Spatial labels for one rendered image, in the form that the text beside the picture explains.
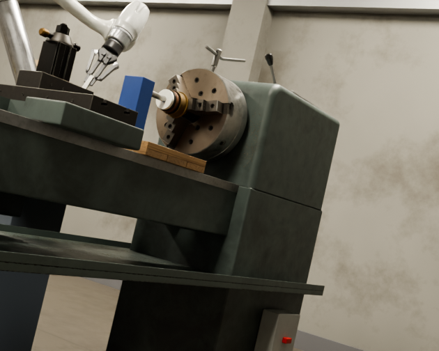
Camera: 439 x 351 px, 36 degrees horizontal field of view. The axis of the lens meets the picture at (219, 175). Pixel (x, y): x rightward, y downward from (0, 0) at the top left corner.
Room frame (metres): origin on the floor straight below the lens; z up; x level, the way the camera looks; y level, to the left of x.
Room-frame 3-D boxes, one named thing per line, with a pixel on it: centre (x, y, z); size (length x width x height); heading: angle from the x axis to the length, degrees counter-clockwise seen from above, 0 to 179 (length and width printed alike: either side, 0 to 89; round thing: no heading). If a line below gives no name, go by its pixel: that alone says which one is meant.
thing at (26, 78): (1.99, 0.52, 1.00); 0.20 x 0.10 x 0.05; 145
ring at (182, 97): (2.31, 0.20, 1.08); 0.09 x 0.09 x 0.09; 55
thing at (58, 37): (1.97, 0.54, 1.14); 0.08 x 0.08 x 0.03
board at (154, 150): (2.19, 0.28, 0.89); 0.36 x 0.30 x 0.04; 55
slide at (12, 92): (1.93, 0.49, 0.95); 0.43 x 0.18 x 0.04; 55
